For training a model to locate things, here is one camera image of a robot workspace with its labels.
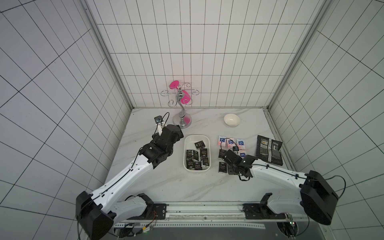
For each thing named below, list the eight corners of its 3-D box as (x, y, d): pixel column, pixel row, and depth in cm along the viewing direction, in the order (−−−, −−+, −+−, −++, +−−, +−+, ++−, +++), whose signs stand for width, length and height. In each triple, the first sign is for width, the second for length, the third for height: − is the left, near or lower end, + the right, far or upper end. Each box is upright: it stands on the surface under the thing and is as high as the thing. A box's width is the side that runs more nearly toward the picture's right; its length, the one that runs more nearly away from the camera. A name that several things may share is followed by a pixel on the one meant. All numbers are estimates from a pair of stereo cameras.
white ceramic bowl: (224, 128, 108) (225, 124, 104) (222, 118, 115) (223, 113, 111) (239, 128, 108) (241, 124, 104) (236, 118, 115) (238, 113, 111)
